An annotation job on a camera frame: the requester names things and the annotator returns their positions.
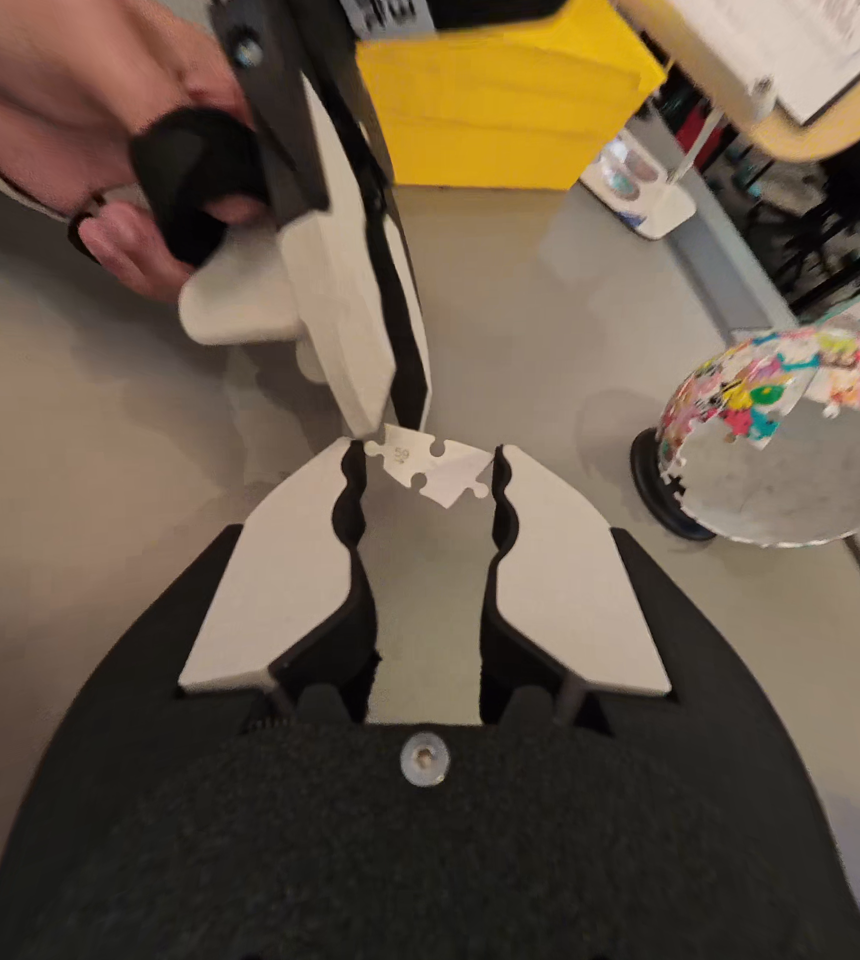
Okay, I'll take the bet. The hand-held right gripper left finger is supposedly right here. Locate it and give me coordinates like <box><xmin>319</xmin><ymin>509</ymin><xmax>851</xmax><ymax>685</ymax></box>
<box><xmin>178</xmin><ymin>437</ymin><xmax>378</xmax><ymax>695</ymax></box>

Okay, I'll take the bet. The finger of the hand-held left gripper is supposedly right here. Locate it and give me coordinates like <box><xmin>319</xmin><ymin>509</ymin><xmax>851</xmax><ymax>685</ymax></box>
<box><xmin>283</xmin><ymin>77</ymin><xmax>399</xmax><ymax>440</ymax></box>
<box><xmin>358</xmin><ymin>123</ymin><xmax>433</xmax><ymax>434</ymax></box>

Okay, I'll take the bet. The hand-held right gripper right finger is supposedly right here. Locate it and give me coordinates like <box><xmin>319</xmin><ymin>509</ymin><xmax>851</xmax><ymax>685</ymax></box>
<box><xmin>481</xmin><ymin>444</ymin><xmax>672</xmax><ymax>699</ymax></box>

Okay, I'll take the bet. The black ball stand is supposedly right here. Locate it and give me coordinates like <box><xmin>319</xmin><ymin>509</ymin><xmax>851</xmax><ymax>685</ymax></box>
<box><xmin>630</xmin><ymin>427</ymin><xmax>716</xmax><ymax>543</ymax></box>

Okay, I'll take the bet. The colourful puzzle piece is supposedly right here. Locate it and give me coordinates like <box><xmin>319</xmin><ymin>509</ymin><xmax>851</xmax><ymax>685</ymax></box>
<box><xmin>364</xmin><ymin>423</ymin><xmax>494</xmax><ymax>511</ymax></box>

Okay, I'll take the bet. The person's left hand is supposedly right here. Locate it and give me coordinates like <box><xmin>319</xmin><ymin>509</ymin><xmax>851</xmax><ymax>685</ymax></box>
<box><xmin>0</xmin><ymin>0</ymin><xmax>266</xmax><ymax>303</ymax></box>

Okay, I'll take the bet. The colourful puzzle ball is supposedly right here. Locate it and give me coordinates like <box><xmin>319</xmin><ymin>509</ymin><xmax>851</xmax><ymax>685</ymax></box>
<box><xmin>655</xmin><ymin>326</ymin><xmax>860</xmax><ymax>547</ymax></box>

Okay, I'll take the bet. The yellow box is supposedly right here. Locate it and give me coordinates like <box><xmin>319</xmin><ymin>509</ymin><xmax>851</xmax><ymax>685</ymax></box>
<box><xmin>355</xmin><ymin>0</ymin><xmax>667</xmax><ymax>190</ymax></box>

